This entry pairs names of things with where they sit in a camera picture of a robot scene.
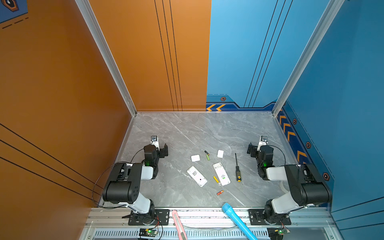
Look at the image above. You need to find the black yellow battery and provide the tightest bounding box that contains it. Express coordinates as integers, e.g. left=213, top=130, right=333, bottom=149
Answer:
left=235, top=154, right=242, bottom=182

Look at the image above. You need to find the white battery cover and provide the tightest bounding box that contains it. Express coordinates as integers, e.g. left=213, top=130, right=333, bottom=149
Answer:
left=217, top=150, right=224, bottom=159
left=191, top=155, right=201, bottom=162

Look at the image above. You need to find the white remote with back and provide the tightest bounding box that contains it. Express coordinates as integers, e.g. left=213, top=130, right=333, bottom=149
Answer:
left=213, top=163, right=231, bottom=186

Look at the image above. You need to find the white remote control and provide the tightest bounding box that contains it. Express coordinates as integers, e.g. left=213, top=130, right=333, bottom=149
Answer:
left=187, top=166, right=208, bottom=188

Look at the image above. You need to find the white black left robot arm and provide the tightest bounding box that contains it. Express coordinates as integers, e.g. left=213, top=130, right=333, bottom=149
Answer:
left=102, top=144, right=169, bottom=225

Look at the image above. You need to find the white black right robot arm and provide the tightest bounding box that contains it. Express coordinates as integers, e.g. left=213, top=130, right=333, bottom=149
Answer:
left=247, top=143, right=332, bottom=225

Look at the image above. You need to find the roll of beige tape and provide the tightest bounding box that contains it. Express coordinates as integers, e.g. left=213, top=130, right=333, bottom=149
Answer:
left=280, top=181, right=290, bottom=193

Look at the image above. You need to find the blue plastic flashlight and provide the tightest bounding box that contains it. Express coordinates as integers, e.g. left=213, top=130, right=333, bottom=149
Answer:
left=222, top=203, right=258, bottom=240

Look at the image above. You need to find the right green circuit board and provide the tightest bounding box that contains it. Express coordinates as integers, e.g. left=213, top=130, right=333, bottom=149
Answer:
left=267, top=228, right=291, bottom=240

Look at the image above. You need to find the green circuit board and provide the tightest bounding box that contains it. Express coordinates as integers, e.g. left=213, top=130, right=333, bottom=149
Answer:
left=138, top=229, right=160, bottom=240
left=267, top=228, right=291, bottom=240

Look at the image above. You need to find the left green circuit board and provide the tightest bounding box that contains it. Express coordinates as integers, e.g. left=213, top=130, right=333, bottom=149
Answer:
left=138, top=229, right=160, bottom=240

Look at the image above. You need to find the pink utility knife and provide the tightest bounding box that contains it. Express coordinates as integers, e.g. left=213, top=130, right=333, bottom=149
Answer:
left=172, top=210, right=188, bottom=240

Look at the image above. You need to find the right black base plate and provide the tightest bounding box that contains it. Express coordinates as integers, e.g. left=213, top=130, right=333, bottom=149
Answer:
left=248, top=209, right=292, bottom=226

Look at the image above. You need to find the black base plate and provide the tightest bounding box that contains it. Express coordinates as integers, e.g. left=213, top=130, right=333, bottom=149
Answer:
left=128, top=209, right=170, bottom=226
left=248, top=209, right=292, bottom=226

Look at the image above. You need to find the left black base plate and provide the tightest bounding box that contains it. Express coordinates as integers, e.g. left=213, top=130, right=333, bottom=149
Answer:
left=128, top=209, right=170, bottom=226

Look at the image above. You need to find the aluminium corner post left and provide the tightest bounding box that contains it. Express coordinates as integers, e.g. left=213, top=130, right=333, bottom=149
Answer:
left=75, top=0, right=137, bottom=117

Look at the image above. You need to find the aluminium corner post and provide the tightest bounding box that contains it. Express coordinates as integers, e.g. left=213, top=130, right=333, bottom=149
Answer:
left=75, top=0, right=137, bottom=117
left=272, top=0, right=345, bottom=118

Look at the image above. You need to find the aluminium corner post right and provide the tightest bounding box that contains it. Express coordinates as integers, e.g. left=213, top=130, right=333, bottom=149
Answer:
left=272, top=0, right=345, bottom=118

